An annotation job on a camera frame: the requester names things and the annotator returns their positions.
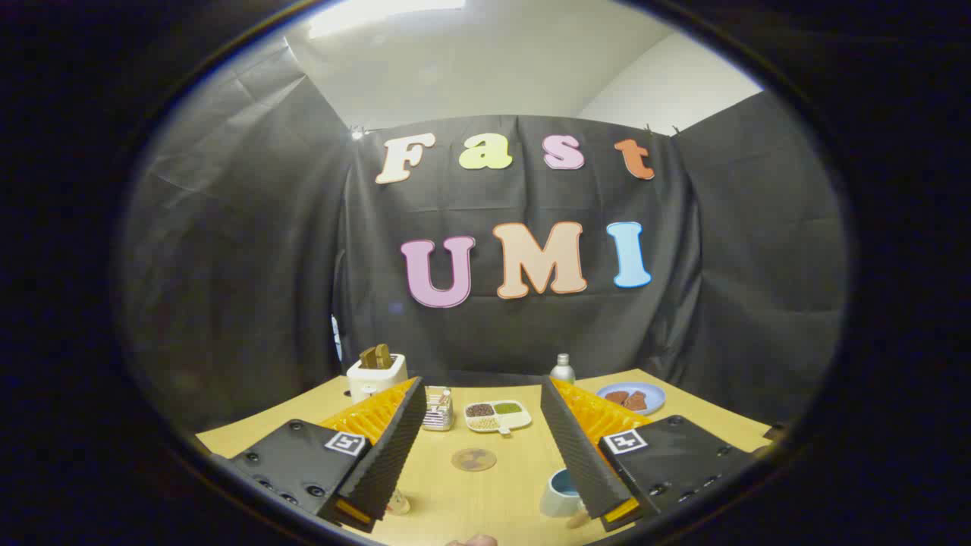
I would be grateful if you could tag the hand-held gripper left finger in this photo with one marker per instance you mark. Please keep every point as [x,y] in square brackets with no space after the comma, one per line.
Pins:
[391,455]

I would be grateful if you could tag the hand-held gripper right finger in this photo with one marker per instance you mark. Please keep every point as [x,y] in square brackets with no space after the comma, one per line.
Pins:
[576,455]

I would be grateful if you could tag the round brown coaster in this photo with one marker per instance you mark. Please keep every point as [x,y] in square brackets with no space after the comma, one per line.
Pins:
[473,459]

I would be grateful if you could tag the small silver bottle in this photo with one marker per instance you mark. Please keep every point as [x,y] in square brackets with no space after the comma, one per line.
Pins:
[562,370]

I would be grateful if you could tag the clear toothpick holder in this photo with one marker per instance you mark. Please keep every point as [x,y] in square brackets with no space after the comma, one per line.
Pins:
[438,409]

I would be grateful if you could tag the reddish toast piece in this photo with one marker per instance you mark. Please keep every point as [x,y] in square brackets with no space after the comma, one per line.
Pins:
[636,400]
[616,396]

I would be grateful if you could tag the white toaster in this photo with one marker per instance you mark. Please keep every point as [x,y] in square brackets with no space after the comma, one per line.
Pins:
[375,379]

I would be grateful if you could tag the divided tray of grains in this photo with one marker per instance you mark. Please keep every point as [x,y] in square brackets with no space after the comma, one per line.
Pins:
[497,417]

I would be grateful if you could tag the wooden table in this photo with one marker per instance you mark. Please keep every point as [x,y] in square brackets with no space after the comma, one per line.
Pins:
[493,493]

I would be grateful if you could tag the light blue plate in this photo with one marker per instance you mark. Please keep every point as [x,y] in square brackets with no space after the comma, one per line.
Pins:
[652,393]

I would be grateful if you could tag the brown bread slice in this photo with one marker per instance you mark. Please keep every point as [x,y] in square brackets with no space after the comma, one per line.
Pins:
[383,355]
[367,358]

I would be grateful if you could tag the black backdrop cloth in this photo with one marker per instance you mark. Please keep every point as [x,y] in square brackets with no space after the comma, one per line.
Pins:
[501,341]

